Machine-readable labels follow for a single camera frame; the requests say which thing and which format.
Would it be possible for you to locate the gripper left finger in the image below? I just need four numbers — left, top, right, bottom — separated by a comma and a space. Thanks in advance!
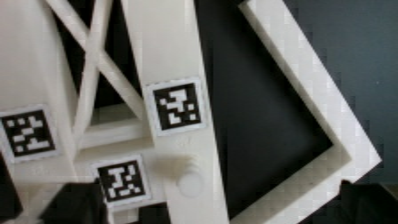
40, 183, 109, 224

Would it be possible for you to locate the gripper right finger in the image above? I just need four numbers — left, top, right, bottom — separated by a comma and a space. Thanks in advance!
338, 180, 398, 224

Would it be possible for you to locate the white chair seat part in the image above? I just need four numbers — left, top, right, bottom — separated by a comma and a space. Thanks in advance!
8, 104, 168, 224

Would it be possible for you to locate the white chair back part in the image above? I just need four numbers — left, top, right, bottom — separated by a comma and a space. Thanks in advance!
0, 0, 230, 224

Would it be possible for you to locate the white U-shaped obstacle frame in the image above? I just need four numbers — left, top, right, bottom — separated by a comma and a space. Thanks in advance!
232, 0, 383, 224

